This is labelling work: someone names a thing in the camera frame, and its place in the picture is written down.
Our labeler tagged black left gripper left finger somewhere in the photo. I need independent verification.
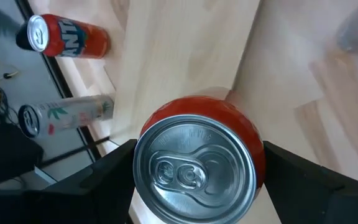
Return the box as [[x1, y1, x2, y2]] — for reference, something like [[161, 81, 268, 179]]
[[0, 139, 138, 224]]

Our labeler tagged orange Fanta soda can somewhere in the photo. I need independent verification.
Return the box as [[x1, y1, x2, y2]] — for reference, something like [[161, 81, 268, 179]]
[[132, 95, 267, 224], [26, 13, 111, 60]]

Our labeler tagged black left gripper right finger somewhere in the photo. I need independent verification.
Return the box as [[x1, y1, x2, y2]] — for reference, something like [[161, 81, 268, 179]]
[[262, 140, 358, 224]]

